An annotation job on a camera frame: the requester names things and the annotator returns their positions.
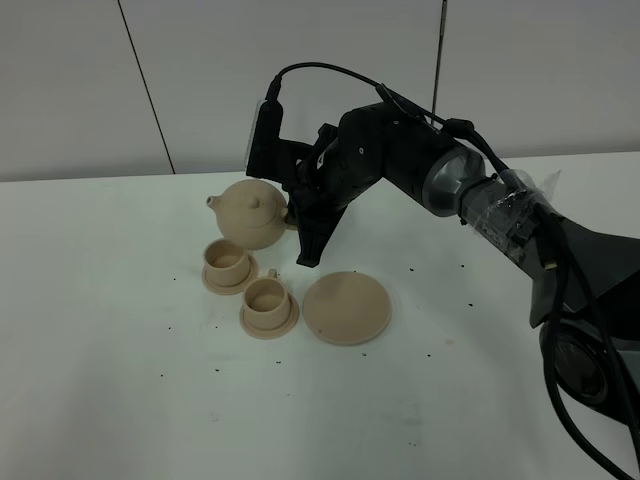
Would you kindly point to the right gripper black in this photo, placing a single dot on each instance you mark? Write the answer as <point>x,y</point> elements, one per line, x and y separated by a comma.
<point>370,143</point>

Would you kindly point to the beige ceramic teapot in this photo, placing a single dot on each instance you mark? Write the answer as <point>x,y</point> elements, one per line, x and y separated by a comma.
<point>250,213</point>

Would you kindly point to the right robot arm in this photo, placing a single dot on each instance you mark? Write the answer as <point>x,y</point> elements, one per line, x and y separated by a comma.
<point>585,296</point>

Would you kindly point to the large beige teapot saucer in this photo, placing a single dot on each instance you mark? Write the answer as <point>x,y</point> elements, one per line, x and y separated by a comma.
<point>347,308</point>

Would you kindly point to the near beige teacup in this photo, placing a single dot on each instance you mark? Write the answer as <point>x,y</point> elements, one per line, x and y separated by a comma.
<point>266,303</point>

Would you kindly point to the beige teacup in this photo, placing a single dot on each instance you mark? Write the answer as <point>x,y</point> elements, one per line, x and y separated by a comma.
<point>226,264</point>
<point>266,303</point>

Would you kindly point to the far beige teacup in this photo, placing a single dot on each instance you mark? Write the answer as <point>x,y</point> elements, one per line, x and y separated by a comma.
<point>226,264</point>

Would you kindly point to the far small beige saucer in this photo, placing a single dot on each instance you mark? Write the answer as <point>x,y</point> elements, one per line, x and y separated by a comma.
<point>233,289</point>

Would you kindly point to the small beige saucer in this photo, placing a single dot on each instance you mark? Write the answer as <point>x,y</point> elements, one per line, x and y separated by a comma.
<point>233,289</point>
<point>253,330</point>

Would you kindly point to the near small beige saucer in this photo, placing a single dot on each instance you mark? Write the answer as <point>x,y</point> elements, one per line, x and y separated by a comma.
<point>253,330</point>

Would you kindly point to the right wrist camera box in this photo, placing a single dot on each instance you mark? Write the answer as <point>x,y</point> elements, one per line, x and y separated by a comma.
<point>268,156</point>

